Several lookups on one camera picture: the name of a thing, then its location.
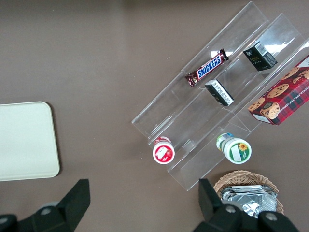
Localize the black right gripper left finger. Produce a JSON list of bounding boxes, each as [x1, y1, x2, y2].
[[16, 178, 91, 232]]

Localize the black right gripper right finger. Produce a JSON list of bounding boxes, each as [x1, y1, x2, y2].
[[193, 178, 261, 232]]

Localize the light wicker basket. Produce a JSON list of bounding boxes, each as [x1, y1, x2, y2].
[[213, 170, 286, 216]]

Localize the cream rectangular tray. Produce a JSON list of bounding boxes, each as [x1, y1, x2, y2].
[[0, 101, 60, 182]]

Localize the stacked foil containers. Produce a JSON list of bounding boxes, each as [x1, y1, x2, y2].
[[220, 185, 278, 219]]

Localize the green lid yogurt cup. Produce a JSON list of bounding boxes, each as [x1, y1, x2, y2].
[[216, 132, 253, 165]]

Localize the red lid yogurt cup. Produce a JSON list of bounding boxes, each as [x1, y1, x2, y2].
[[152, 136, 175, 165]]

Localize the clear acrylic tiered shelf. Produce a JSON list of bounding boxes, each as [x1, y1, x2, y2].
[[131, 1, 309, 192]]

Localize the small black box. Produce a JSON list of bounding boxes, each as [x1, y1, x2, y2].
[[204, 79, 235, 107], [242, 41, 279, 72]]

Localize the red plaid cookie box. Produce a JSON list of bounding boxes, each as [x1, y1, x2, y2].
[[248, 55, 309, 127]]

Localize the Snickers chocolate bar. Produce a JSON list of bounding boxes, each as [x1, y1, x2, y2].
[[184, 48, 229, 89]]

